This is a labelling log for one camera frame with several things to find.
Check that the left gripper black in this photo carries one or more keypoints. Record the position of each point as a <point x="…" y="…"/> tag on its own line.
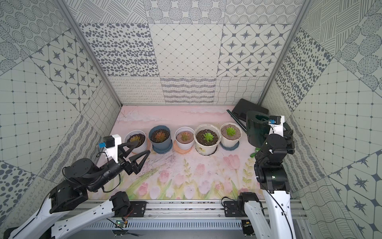
<point x="126" y="163"/>

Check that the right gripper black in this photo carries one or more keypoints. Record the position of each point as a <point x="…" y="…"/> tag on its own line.
<point x="289" y="139"/>

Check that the white pot yellow-brown succulent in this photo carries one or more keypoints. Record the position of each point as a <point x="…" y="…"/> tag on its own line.
<point x="139" y="137"/>

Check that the dark green watering can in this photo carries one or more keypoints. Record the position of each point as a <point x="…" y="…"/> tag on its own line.
<point x="256" y="127"/>

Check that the blue-grey pot red succulent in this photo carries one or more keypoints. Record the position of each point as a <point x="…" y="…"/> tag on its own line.
<point x="160" y="138"/>

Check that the white pot bright green succulent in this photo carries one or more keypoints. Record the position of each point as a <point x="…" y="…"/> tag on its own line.
<point x="231" y="135"/>

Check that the white pot pink succulent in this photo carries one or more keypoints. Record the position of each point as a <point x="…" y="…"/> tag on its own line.
<point x="184" y="140"/>

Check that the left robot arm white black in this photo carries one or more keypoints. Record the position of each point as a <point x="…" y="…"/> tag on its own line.
<point x="82" y="177"/>

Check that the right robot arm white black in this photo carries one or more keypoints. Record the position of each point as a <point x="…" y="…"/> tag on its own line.
<point x="272" y="177"/>

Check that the large white pot green succulent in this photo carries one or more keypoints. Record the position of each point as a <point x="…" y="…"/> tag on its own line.
<point x="207" y="139"/>

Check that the black plastic tool case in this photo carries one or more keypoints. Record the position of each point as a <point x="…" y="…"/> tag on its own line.
<point x="243" y="106"/>

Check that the left small circuit board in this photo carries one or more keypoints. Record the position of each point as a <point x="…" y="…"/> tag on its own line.
<point x="119" y="228"/>

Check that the small circuit board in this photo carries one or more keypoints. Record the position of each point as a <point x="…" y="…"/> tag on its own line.
<point x="119" y="228"/>
<point x="247" y="228"/>

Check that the right small circuit board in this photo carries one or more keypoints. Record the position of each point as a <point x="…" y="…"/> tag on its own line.
<point x="247" y="228"/>

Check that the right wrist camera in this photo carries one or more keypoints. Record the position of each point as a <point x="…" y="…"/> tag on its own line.
<point x="276" y="124"/>

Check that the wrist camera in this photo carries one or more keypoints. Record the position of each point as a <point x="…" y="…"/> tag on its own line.
<point x="110" y="145"/>
<point x="276" y="124"/>

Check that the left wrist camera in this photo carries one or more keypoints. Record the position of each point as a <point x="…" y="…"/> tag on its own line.
<point x="110" y="145"/>

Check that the green hose nozzle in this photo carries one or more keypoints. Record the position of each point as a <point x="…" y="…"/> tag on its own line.
<point x="253" y="155"/>

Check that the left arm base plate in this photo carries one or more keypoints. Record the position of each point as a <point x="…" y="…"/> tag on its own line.
<point x="137" y="209"/>

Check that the aluminium mounting rail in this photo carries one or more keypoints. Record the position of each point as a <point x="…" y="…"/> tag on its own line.
<point x="186" y="209"/>

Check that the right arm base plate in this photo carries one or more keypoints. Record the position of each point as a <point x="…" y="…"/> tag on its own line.
<point x="231" y="209"/>

